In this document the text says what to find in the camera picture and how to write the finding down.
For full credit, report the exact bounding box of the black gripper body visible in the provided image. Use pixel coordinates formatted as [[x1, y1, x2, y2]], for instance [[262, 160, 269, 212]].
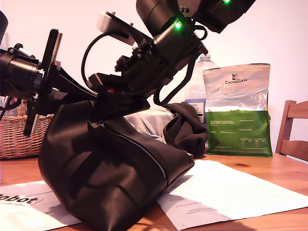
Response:
[[4, 29, 63, 136], [88, 36, 178, 93]]

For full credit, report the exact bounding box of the thick black sleeved cable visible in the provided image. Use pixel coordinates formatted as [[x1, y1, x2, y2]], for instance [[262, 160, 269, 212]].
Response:
[[153, 54, 199, 106]]

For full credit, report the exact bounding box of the black leather zip bag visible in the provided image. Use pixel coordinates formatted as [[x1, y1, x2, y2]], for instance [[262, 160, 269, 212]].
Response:
[[38, 90, 195, 231]]

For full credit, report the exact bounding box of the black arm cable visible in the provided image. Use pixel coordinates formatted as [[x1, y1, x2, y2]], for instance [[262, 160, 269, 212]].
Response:
[[0, 95, 22, 121]]

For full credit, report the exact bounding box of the large clear water bottle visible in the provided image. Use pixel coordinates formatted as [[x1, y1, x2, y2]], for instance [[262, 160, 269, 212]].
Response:
[[184, 54, 219, 126]]

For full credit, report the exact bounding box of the wicker basket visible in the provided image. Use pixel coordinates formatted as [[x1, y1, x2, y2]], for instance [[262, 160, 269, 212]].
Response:
[[0, 96, 55, 159]]

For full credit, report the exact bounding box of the green silver pet food bag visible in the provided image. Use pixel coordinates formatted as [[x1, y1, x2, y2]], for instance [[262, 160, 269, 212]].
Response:
[[203, 63, 274, 158]]

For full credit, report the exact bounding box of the wooden chair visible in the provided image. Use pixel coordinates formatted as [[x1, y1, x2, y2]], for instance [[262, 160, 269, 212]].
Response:
[[275, 100, 308, 162]]

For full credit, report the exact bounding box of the arm wrist camera box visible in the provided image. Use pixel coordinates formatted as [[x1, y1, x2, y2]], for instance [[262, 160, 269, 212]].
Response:
[[0, 43, 39, 61], [96, 11, 156, 46]]

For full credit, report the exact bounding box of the thin black camera cable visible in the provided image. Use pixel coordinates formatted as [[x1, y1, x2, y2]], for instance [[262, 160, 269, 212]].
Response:
[[81, 32, 114, 86]]

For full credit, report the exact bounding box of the white printed paper sheet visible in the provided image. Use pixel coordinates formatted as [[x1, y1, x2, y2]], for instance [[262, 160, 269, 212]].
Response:
[[155, 160, 308, 231]]

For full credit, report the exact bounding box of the white LeRobot text sticker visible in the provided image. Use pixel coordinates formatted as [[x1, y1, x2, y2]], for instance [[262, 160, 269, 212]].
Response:
[[0, 193, 44, 205]]

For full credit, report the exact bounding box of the dark brown grey-lined hoodie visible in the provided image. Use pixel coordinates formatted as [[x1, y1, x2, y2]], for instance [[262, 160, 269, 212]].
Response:
[[122, 102, 209, 159]]

